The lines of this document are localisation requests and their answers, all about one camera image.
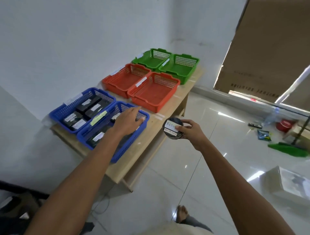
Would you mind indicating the small brown cardboard box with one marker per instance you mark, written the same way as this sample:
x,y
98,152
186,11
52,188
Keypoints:
x,y
301,134

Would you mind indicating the blue snack packet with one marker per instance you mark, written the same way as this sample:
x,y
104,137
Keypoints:
x,y
263,135

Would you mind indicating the person's right forearm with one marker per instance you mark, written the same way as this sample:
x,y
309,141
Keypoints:
x,y
239,191

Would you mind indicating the clear plastic water bottle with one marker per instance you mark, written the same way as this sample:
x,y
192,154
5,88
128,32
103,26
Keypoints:
x,y
271,117

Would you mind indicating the person's white shirt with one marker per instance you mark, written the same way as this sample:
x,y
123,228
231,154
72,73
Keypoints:
x,y
174,230

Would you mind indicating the person's foot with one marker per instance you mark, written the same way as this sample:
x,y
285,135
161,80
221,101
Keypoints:
x,y
181,213

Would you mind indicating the person's left thumb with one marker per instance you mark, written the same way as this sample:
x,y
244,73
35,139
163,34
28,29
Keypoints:
x,y
141,121

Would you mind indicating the person's left hand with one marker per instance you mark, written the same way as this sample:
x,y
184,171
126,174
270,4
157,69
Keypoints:
x,y
126,123

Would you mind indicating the light wooden table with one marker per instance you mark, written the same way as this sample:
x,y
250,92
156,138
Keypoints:
x,y
155,130

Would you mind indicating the person's right thumb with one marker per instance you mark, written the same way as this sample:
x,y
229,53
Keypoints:
x,y
179,128

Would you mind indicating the person's right hand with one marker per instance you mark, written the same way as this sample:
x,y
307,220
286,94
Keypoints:
x,y
193,134

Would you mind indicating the large brown cardboard box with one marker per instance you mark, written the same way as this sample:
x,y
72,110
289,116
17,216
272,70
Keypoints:
x,y
268,48

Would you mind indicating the person's grey trouser leg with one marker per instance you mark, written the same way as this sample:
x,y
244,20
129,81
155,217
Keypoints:
x,y
196,224

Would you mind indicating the red plastic basket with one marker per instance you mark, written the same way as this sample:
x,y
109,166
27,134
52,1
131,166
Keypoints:
x,y
152,93
123,80

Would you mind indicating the red round container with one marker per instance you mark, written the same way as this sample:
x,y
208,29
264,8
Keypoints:
x,y
285,126

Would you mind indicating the black chair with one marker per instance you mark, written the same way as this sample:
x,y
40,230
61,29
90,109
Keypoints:
x,y
14,208

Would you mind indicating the green plastic basket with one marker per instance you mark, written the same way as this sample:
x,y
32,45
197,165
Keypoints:
x,y
150,59
178,69

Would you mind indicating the blue plastic basket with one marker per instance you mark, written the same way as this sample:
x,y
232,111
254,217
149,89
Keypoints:
x,y
60,113
126,147

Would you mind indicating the white foam box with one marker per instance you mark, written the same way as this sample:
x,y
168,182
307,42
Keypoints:
x,y
288,184

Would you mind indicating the green broom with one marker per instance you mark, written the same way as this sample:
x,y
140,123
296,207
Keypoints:
x,y
288,149

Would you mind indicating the black remote control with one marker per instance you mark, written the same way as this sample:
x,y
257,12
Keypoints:
x,y
254,125

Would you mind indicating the black round container white label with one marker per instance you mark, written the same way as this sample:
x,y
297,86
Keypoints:
x,y
170,133

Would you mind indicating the person's left forearm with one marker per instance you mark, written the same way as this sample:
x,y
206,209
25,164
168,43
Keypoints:
x,y
80,184

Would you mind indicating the black box white label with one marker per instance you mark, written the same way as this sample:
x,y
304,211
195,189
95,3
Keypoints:
x,y
93,100
115,117
101,107
72,116
95,140
78,124

